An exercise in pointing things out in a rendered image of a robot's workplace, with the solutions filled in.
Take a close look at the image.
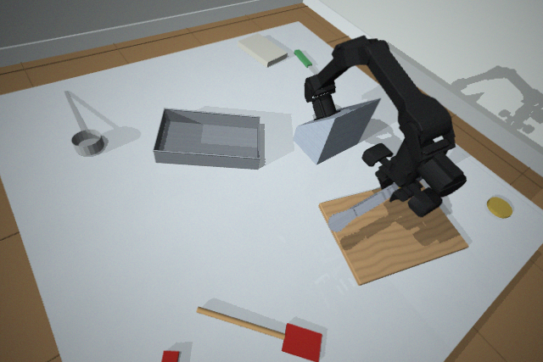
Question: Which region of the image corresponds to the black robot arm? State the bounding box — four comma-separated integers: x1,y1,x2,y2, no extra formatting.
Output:
305,36,467,198

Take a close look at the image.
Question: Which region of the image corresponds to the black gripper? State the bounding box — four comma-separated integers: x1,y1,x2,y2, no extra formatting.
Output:
361,143,443,217

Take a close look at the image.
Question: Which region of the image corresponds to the yellow flat disc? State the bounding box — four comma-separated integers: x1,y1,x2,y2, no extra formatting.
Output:
487,198,512,219

